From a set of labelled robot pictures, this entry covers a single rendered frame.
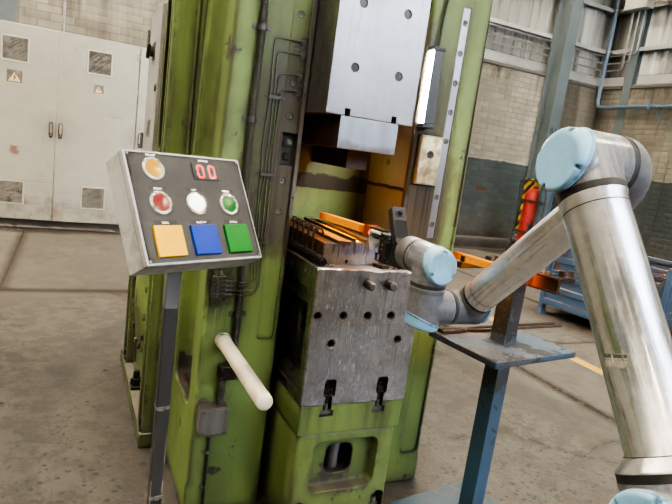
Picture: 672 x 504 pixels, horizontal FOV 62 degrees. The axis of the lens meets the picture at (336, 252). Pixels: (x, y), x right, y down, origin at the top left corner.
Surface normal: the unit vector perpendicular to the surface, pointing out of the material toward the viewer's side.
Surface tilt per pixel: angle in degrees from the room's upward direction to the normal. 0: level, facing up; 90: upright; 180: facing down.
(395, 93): 90
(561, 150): 84
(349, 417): 90
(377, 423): 90
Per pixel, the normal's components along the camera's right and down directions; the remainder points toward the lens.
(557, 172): -0.91, -0.17
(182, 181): 0.72, -0.30
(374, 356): 0.41, 0.22
